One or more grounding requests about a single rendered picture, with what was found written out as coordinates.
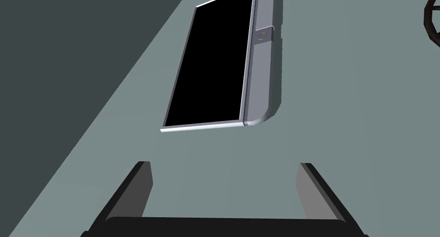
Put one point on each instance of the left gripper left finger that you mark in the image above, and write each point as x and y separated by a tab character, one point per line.
132	192

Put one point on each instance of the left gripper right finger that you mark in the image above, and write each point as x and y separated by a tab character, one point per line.
318	194

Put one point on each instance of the black screen with grey frame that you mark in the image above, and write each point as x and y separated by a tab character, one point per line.
213	65

